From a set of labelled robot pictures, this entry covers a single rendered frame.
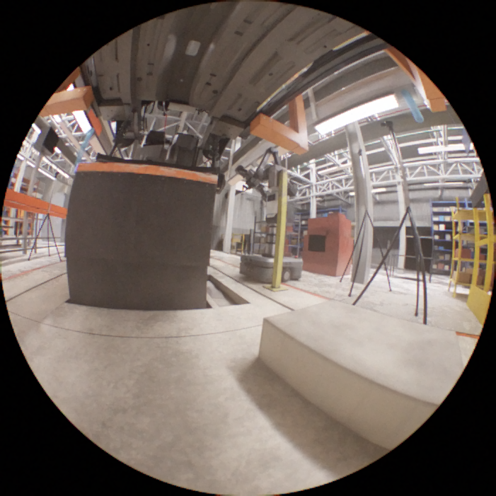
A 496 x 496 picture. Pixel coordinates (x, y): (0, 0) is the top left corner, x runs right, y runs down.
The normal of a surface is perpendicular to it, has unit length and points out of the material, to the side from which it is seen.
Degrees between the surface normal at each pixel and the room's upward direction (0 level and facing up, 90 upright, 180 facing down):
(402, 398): 90
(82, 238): 90
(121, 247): 90
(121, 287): 90
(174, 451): 0
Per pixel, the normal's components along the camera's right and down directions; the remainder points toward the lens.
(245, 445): 0.08, -1.00
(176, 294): 0.48, 0.06
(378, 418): -0.87, -0.06
